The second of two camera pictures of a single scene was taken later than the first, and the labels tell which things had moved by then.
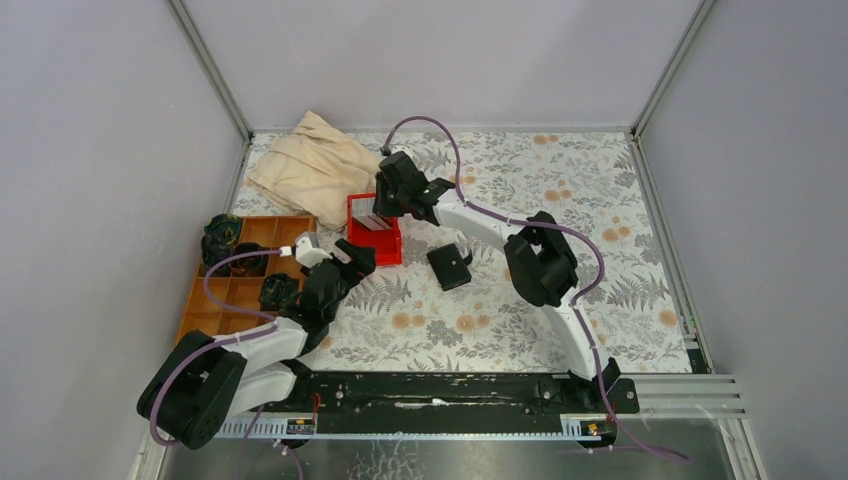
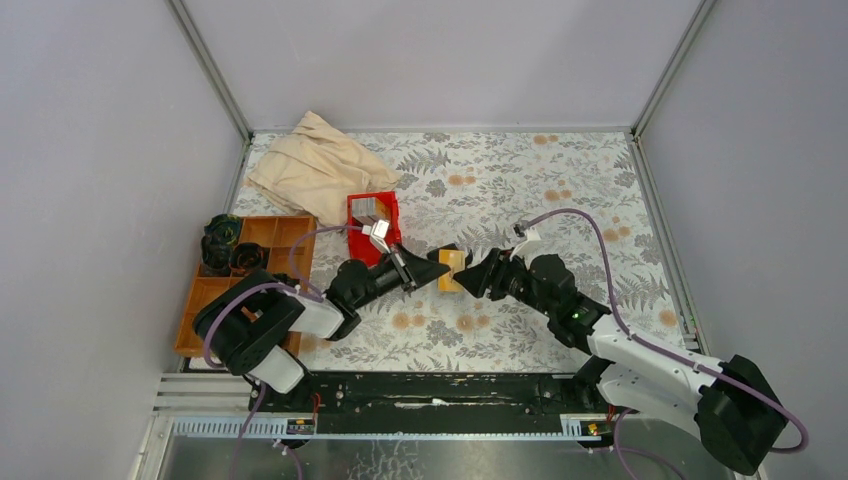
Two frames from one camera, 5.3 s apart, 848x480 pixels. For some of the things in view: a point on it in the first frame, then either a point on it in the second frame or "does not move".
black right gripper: [380, 207] -> [490, 275]
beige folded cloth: [312, 171] does not move
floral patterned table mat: [477, 236] does not move
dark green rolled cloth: [226, 227] does not move
